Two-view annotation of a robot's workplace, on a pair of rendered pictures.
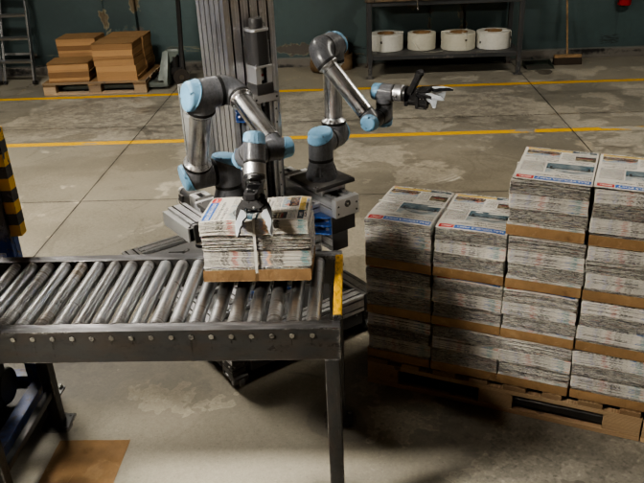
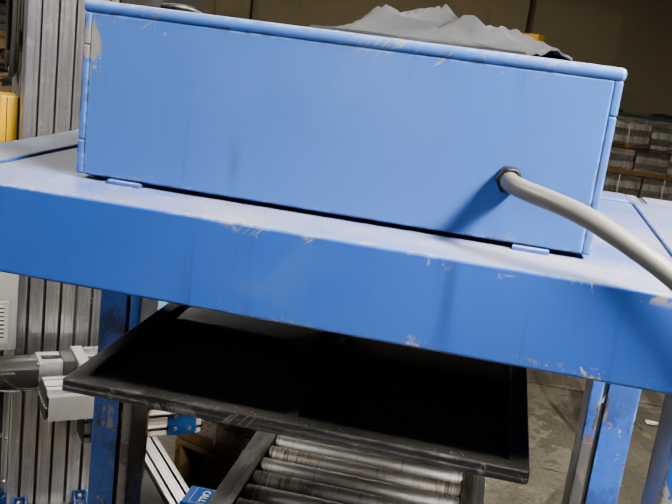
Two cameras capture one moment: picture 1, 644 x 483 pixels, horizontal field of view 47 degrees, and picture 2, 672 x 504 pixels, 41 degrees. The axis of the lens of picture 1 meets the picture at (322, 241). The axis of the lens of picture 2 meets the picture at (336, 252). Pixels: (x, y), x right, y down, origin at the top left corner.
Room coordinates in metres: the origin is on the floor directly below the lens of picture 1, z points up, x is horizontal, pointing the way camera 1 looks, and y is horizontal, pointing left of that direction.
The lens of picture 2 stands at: (2.22, 2.84, 1.75)
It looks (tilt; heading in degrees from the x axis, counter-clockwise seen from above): 14 degrees down; 276
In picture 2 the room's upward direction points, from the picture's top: 7 degrees clockwise
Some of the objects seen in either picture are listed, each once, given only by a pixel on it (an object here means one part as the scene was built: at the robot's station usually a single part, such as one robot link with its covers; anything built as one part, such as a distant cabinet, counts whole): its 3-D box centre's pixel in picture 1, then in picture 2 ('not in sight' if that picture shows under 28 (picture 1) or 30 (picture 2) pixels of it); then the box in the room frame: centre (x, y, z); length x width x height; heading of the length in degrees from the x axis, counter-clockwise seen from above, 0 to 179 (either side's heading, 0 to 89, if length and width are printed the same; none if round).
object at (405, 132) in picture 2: not in sight; (364, 111); (2.34, 1.63, 1.65); 0.60 x 0.45 x 0.20; 177
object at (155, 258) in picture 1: (170, 269); (289, 413); (2.53, 0.59, 0.74); 1.34 x 0.05 x 0.12; 87
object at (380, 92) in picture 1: (383, 92); not in sight; (3.25, -0.31, 1.21); 0.11 x 0.08 x 0.09; 61
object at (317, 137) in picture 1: (321, 142); not in sight; (3.27, -0.02, 0.98); 0.13 x 0.12 x 0.14; 150
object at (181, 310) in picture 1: (188, 294); not in sight; (2.28, 0.48, 0.77); 0.47 x 0.05 x 0.05; 177
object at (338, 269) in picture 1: (338, 284); not in sight; (2.23, -0.05, 0.81); 0.43 x 0.03 x 0.02; 177
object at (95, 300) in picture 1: (98, 295); not in sight; (2.29, 0.81, 0.77); 0.47 x 0.05 x 0.05; 177
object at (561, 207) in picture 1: (553, 194); not in sight; (2.64, -0.91, 0.95); 0.38 x 0.29 x 0.23; 156
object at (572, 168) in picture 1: (557, 165); not in sight; (2.63, -0.91, 1.06); 0.37 x 0.29 x 0.01; 156
